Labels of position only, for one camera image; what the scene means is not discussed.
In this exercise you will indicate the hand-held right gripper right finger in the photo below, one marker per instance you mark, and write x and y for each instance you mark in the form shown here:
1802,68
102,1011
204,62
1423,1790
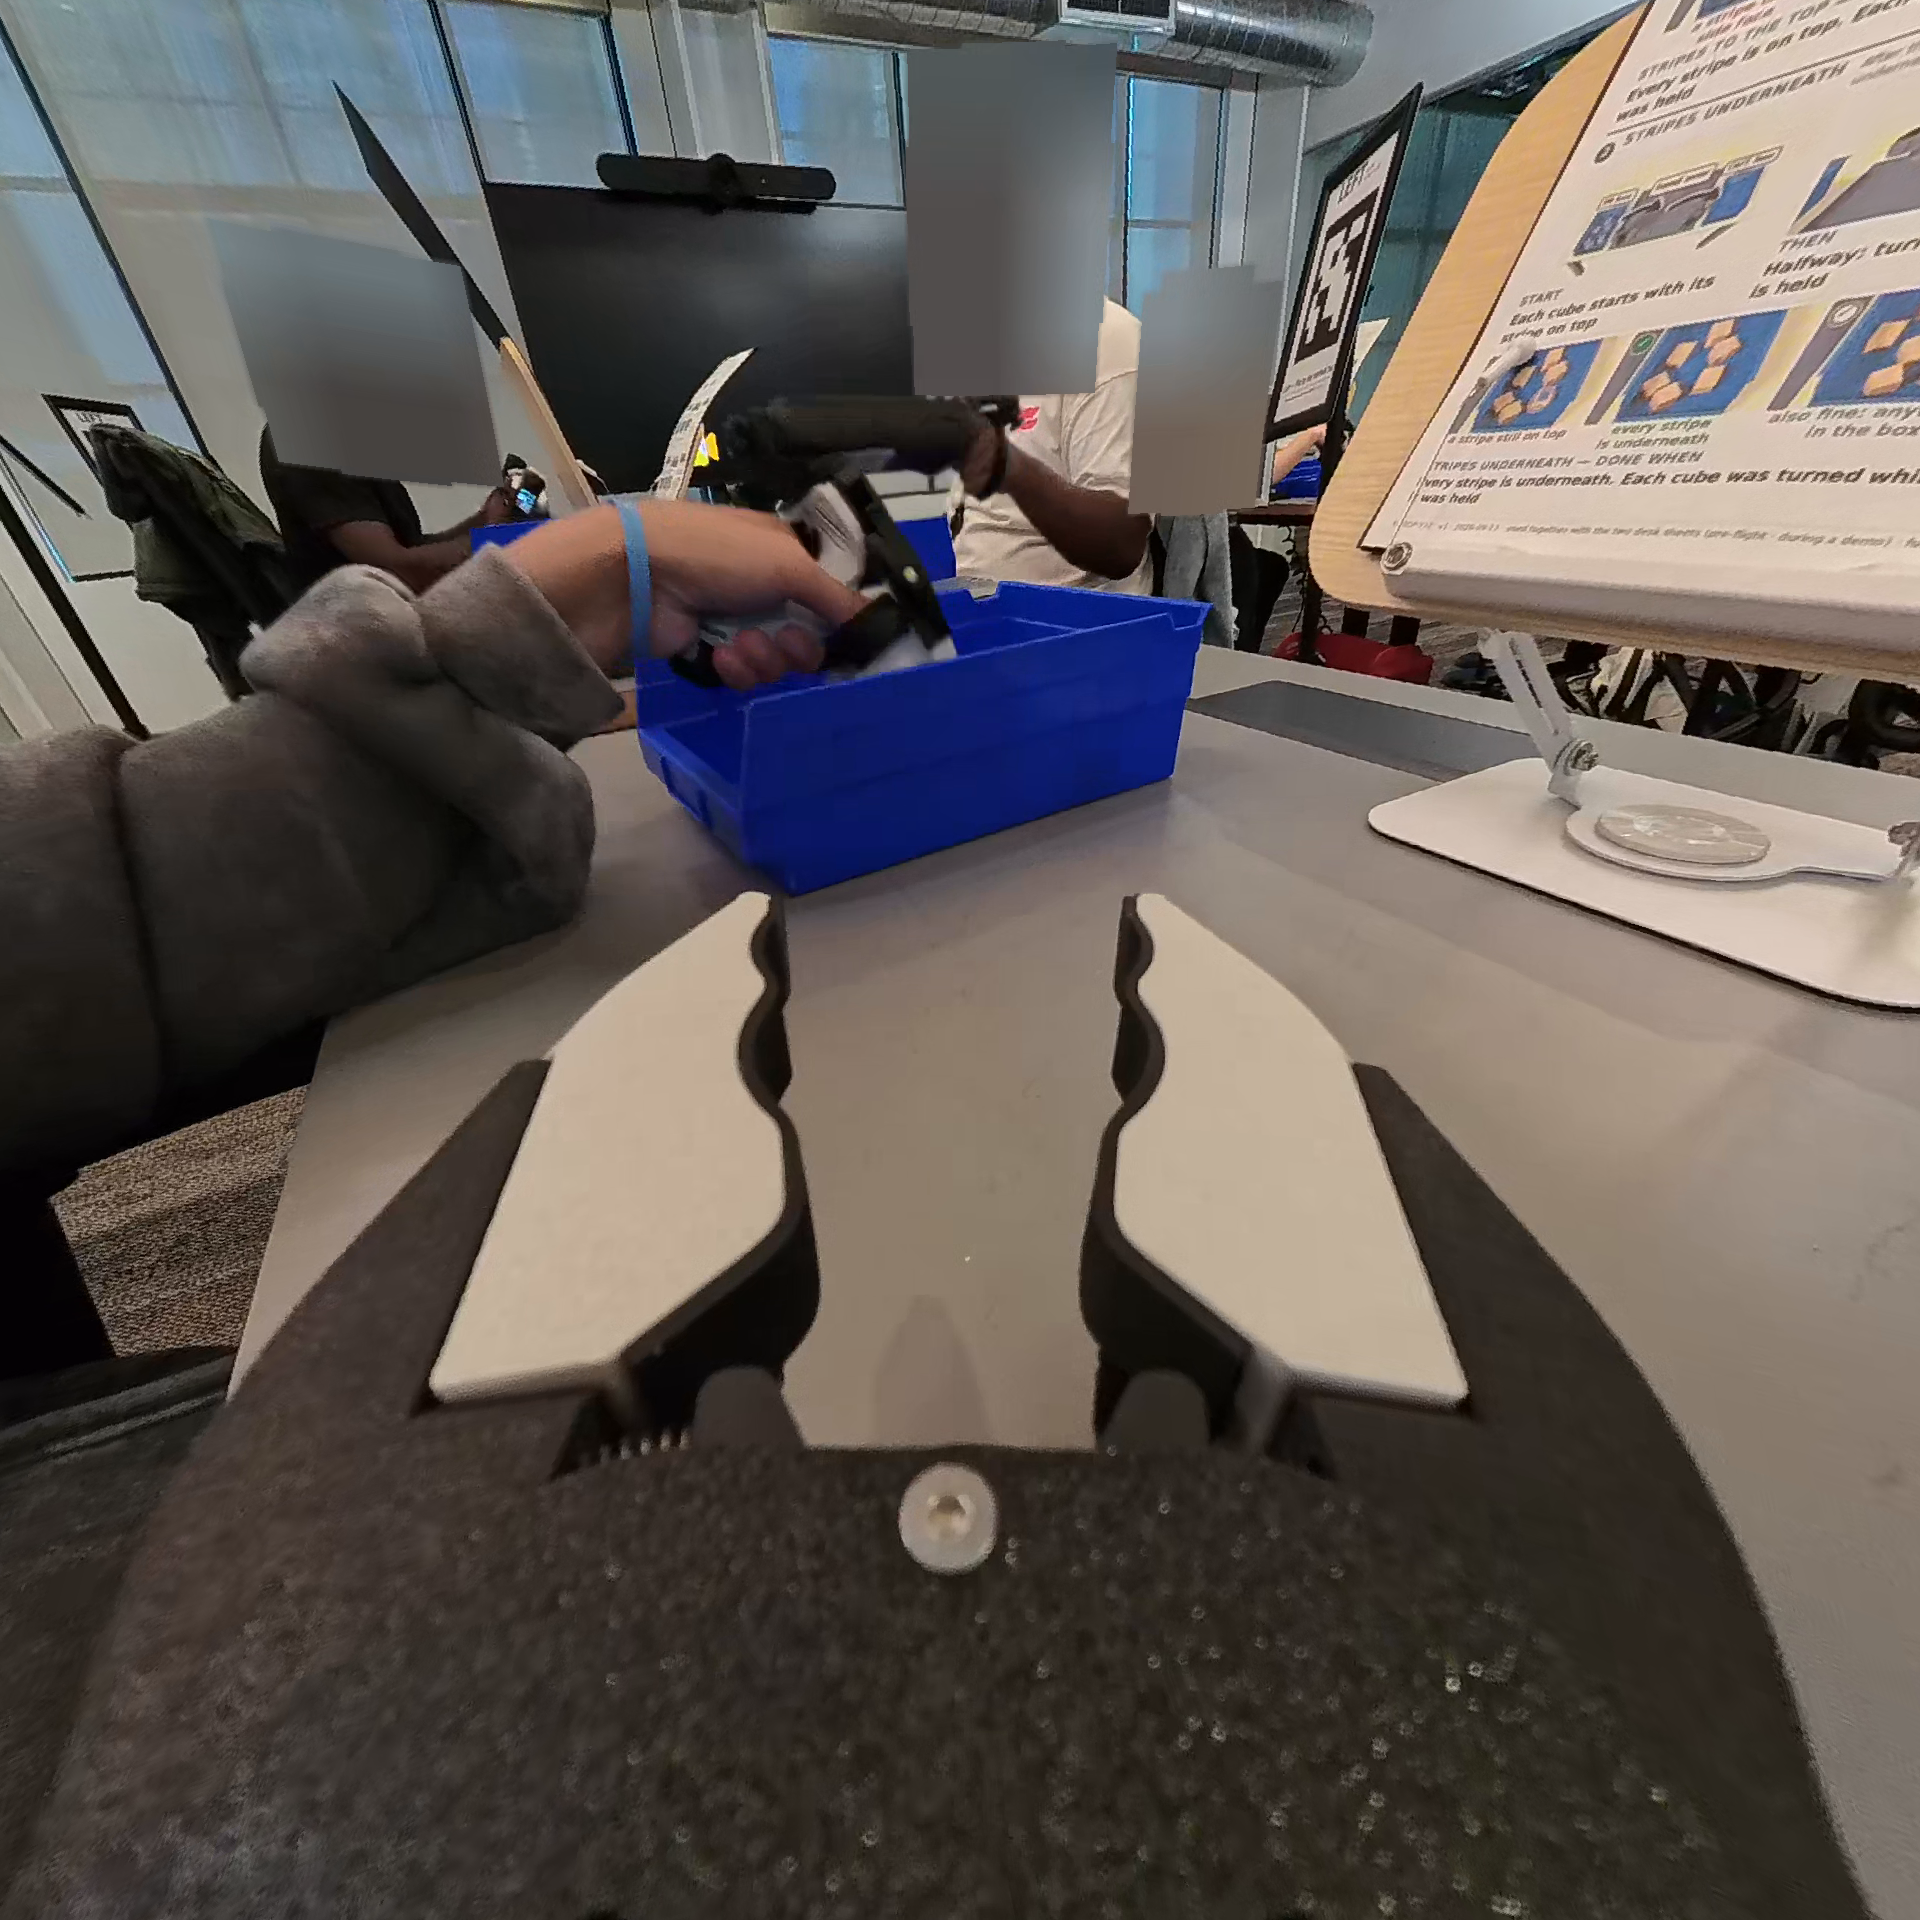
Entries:
1275,1185

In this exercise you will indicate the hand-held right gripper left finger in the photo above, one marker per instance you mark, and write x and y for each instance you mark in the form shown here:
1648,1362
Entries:
631,1185

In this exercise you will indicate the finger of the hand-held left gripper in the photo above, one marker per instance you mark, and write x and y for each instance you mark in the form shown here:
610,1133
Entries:
908,570
901,661

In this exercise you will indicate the blue plastic bin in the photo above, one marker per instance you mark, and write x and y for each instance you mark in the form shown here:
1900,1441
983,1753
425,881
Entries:
510,537
974,764
1299,477
930,549

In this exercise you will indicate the person's left forearm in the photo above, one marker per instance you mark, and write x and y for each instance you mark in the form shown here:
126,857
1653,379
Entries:
300,841

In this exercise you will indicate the person's left hand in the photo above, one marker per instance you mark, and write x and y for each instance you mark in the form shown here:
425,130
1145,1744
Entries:
735,585

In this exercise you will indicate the white paper sheet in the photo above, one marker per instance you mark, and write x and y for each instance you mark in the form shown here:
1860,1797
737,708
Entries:
698,420

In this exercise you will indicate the black display screen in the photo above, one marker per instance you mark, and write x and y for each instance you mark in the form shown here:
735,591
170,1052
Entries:
674,301

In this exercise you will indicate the blue wristband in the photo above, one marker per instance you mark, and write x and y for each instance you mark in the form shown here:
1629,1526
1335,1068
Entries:
639,585

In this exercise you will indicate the grey jacket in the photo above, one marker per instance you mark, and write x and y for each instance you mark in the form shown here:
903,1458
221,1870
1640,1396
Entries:
1193,579

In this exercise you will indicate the thin wooden board stand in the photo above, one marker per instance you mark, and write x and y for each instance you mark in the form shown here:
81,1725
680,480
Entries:
548,435

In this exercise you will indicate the white stand with wooden board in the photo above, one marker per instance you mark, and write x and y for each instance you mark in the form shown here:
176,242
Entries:
1501,825

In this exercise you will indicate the red bag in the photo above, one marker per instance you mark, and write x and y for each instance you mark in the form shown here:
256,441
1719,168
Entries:
1351,657

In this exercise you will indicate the black white marker sign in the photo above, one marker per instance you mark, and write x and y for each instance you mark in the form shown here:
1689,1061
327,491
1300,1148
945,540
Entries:
1342,270

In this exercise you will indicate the dark cloth on tripod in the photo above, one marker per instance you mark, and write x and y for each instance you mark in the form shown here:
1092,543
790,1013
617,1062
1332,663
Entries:
181,524

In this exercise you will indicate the printed instruction sheet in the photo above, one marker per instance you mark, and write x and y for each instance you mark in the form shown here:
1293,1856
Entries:
1650,511

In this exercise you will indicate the silver air duct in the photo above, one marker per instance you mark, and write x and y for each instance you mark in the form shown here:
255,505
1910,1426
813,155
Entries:
1275,31

